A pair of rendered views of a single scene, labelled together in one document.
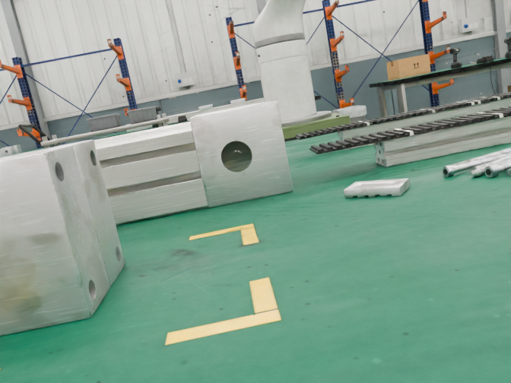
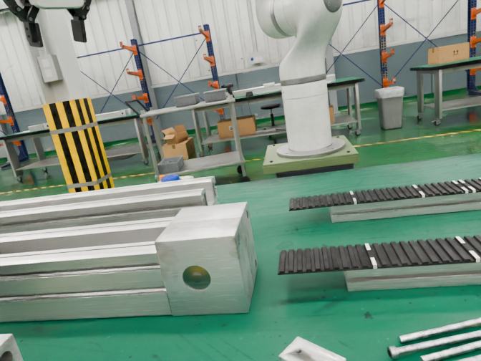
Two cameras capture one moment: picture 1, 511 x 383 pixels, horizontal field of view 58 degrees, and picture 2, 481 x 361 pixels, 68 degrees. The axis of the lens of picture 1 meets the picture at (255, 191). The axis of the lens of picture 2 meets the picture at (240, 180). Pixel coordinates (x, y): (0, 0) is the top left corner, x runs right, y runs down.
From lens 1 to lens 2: 0.24 m
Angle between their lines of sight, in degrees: 13
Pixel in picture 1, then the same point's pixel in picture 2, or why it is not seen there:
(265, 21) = (288, 64)
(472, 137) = (444, 272)
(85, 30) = (183, 17)
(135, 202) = (111, 304)
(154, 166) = (125, 278)
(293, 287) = not seen: outside the picture
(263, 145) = (221, 271)
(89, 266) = not seen: outside the picture
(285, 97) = (303, 132)
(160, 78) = (237, 56)
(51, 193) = not seen: outside the picture
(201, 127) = (164, 251)
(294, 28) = (315, 71)
